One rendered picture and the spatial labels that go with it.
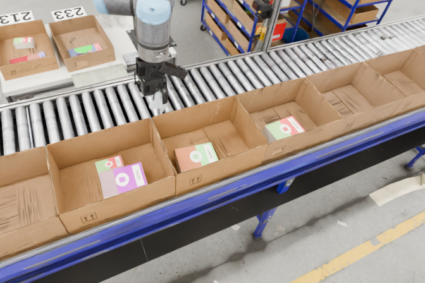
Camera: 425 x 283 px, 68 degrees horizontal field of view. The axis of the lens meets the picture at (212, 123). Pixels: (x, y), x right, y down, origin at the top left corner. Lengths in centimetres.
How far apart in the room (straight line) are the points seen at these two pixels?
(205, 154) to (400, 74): 138
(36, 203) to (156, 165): 46
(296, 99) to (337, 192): 108
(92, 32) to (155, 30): 142
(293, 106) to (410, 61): 83
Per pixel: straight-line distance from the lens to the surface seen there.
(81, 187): 134
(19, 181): 143
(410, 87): 218
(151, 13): 88
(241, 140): 146
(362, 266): 242
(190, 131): 146
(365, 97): 192
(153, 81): 100
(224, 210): 156
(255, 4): 204
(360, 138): 166
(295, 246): 228
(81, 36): 227
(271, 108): 164
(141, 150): 140
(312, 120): 165
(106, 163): 133
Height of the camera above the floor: 202
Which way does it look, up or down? 49 degrees down
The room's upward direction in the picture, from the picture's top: 9 degrees clockwise
